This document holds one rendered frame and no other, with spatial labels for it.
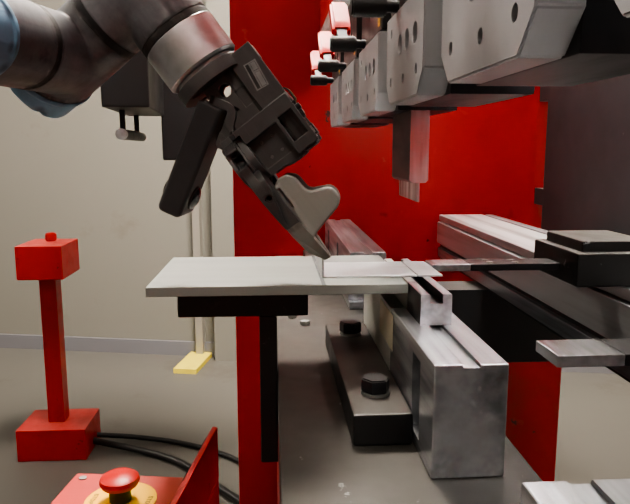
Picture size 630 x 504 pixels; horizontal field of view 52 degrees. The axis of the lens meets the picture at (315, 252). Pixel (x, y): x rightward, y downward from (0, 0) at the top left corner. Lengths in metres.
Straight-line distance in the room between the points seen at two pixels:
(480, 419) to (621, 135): 0.90
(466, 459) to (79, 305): 3.44
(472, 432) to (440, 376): 0.05
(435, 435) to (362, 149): 1.13
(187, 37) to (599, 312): 0.55
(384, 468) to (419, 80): 0.31
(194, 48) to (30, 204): 3.33
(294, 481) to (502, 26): 0.37
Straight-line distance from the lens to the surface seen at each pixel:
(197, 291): 0.65
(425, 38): 0.49
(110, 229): 3.71
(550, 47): 0.31
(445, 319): 0.62
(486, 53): 0.35
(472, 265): 0.76
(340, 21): 0.81
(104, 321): 3.83
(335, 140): 1.58
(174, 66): 0.62
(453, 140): 1.63
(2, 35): 0.55
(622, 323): 0.78
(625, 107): 1.35
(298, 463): 0.57
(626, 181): 1.33
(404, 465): 0.57
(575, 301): 0.88
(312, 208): 0.61
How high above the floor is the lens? 1.14
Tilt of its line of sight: 9 degrees down
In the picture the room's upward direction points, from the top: straight up
